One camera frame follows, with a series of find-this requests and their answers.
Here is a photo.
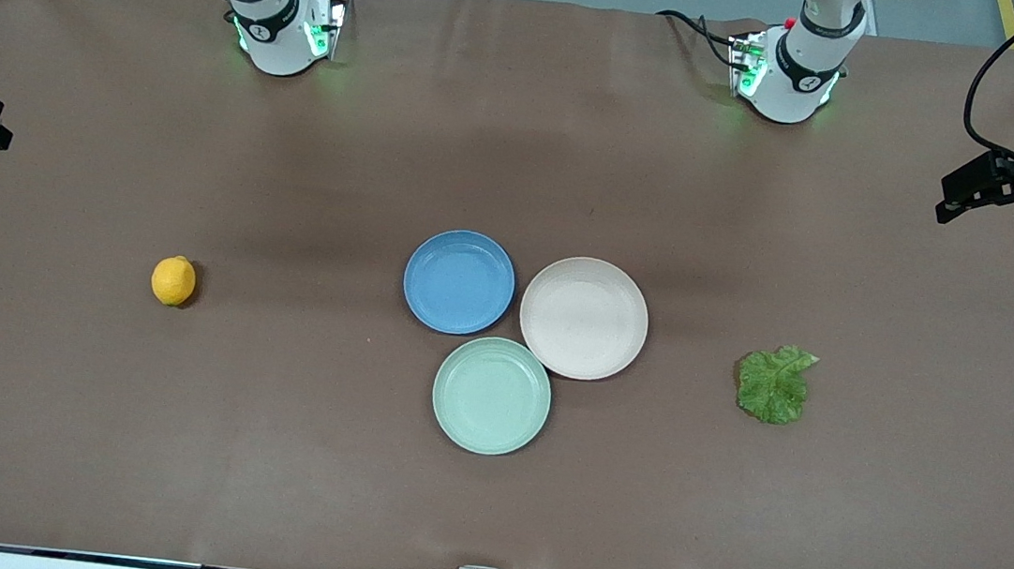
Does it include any yellow lemon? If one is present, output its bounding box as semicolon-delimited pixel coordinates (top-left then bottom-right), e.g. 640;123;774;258
149;253;200;309

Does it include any brown table cloth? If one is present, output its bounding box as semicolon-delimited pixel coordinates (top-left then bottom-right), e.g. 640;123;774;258
0;0;1014;569

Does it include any green lettuce leaf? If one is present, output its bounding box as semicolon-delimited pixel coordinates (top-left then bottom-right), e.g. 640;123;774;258
731;339;822;429

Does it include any light green plate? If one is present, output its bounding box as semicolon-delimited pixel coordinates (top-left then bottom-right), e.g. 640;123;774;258
425;331;558;462

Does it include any black base cable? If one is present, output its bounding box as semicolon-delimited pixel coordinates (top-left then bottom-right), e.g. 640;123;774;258
651;8;745;69

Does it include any blue plate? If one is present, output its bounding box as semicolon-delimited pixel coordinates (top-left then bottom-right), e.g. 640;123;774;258
397;224;521;341

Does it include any beige plate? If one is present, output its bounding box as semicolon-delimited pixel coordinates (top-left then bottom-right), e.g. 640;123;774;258
513;251;656;387

